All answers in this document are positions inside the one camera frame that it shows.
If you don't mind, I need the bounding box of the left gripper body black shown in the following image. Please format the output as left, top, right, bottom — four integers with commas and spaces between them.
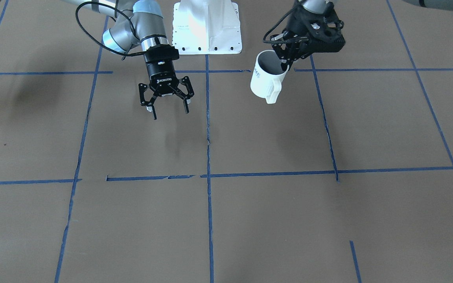
285, 6, 346, 55

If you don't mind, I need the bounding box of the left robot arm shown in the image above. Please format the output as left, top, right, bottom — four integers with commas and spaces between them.
284, 0, 346, 59

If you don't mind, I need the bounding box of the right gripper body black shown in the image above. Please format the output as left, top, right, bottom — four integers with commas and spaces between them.
144, 46, 179, 97

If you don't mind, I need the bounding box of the white mug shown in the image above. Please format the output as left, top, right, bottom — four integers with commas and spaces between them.
250, 50, 289, 104

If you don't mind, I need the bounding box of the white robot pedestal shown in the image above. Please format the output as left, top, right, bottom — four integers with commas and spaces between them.
171, 0, 243, 54

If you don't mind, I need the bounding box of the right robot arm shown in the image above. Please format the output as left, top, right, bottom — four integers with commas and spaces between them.
71, 0, 194, 114

